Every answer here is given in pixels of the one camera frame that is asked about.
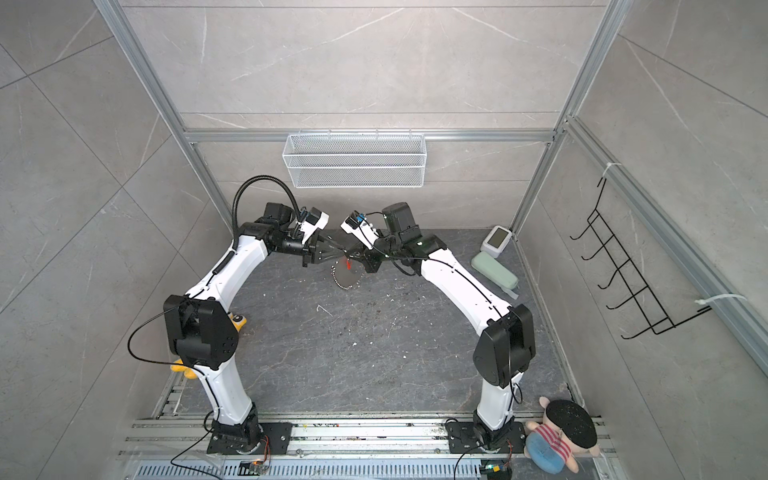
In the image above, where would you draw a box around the grey key organizer red handle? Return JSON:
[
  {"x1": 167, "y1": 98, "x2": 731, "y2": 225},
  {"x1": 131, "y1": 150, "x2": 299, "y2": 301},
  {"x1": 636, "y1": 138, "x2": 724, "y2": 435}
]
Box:
[{"x1": 331, "y1": 257, "x2": 365, "y2": 290}]

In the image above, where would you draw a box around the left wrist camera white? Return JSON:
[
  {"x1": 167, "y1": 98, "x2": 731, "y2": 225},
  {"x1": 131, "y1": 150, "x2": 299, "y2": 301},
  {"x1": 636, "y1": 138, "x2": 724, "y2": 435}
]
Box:
[{"x1": 297, "y1": 207, "x2": 329, "y2": 244}]

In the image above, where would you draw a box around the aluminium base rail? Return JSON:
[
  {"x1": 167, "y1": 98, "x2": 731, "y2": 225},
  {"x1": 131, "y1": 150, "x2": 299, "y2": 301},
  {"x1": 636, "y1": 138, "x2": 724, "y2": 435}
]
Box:
[{"x1": 119, "y1": 411, "x2": 619, "y2": 480}]

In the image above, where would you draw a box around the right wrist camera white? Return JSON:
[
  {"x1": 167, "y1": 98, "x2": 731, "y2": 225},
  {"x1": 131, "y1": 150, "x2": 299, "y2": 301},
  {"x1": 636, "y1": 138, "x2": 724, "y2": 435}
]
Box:
[{"x1": 341, "y1": 211, "x2": 379, "y2": 250}]

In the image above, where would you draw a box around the small allen key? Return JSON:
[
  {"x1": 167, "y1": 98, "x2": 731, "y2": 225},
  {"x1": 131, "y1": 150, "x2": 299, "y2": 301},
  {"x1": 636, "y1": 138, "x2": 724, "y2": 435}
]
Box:
[{"x1": 316, "y1": 304, "x2": 333, "y2": 317}]

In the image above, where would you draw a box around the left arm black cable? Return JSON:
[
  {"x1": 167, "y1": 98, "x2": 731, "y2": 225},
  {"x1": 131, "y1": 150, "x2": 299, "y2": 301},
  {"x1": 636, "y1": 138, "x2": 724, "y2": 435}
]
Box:
[{"x1": 230, "y1": 174, "x2": 301, "y2": 241}]

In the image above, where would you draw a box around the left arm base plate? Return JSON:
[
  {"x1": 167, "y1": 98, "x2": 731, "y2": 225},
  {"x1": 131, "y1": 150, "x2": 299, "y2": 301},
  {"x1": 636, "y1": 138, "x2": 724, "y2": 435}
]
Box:
[{"x1": 206, "y1": 422, "x2": 293, "y2": 455}]

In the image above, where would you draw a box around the yellow plush toy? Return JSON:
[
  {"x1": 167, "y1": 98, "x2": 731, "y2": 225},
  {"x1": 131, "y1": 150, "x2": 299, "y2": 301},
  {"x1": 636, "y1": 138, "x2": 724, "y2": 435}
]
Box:
[{"x1": 170, "y1": 313, "x2": 247, "y2": 380}]

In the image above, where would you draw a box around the black wire hook rack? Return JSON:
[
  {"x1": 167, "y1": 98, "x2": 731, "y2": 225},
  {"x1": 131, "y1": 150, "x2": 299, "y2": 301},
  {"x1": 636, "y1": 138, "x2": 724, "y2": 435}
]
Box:
[{"x1": 569, "y1": 178, "x2": 713, "y2": 341}]

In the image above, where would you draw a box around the green eyeglass case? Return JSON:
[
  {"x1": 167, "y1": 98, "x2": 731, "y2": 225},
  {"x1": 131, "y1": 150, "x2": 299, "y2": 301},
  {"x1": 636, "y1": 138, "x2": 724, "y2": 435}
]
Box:
[{"x1": 471, "y1": 251, "x2": 519, "y2": 300}]

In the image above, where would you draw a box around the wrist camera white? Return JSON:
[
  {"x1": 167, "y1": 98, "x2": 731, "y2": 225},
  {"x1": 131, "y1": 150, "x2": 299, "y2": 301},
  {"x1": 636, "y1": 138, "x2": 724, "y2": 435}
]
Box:
[
  {"x1": 297, "y1": 207, "x2": 329, "y2": 244},
  {"x1": 341, "y1": 211, "x2": 379, "y2": 250}
]

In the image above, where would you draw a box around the white wire mesh basket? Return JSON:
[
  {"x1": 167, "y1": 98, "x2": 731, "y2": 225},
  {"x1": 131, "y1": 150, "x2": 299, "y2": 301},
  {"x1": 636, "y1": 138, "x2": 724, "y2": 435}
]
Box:
[{"x1": 282, "y1": 133, "x2": 428, "y2": 189}]

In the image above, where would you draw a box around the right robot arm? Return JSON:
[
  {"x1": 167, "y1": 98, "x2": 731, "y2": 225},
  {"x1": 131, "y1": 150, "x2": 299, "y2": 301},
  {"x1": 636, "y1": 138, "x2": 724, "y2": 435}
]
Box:
[{"x1": 341, "y1": 202, "x2": 536, "y2": 451}]

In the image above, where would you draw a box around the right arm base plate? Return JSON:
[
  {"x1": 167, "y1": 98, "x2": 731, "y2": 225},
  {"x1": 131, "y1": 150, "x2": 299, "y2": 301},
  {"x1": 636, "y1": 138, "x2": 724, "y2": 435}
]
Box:
[{"x1": 444, "y1": 418, "x2": 526, "y2": 454}]

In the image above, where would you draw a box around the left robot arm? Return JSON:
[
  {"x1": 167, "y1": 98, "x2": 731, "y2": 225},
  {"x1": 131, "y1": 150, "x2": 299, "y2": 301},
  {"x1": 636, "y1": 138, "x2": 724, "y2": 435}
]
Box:
[{"x1": 163, "y1": 202, "x2": 329, "y2": 453}]

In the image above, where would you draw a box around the white digital timer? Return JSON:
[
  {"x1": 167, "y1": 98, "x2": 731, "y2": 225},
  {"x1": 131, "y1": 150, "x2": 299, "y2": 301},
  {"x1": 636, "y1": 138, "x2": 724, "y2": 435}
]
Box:
[{"x1": 480, "y1": 225, "x2": 513, "y2": 258}]

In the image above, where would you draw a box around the boy plush doll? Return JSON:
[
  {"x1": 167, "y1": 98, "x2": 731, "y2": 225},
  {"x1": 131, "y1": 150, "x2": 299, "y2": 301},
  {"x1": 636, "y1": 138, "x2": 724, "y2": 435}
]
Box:
[{"x1": 523, "y1": 396, "x2": 601, "y2": 474}]

